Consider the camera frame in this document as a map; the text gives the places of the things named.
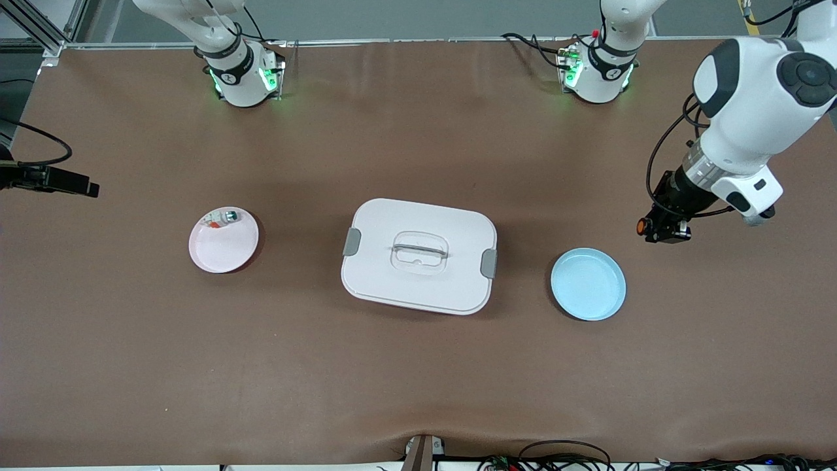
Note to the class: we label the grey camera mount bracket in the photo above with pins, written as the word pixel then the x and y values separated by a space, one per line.
pixel 422 454

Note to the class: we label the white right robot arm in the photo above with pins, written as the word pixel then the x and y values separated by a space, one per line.
pixel 242 75

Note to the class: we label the white grey push-button switch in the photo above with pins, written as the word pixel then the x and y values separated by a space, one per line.
pixel 225 216

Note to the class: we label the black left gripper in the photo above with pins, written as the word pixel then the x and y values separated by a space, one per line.
pixel 682 194

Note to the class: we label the white lidded storage box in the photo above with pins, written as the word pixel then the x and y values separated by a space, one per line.
pixel 418 288

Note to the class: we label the orange black push-button switch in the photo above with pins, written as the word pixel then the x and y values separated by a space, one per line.
pixel 643 226

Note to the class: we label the light blue round plate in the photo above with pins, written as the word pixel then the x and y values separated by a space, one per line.
pixel 588 284

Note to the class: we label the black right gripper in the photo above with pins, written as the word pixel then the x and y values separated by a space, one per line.
pixel 40 178

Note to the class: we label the aluminium frame post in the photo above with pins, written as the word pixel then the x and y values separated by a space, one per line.
pixel 39 26

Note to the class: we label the silver table edge rail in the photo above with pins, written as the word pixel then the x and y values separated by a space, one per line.
pixel 392 42

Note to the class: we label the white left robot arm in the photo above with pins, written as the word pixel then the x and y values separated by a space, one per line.
pixel 752 98

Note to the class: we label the pink round plate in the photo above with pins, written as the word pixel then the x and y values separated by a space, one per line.
pixel 222 252

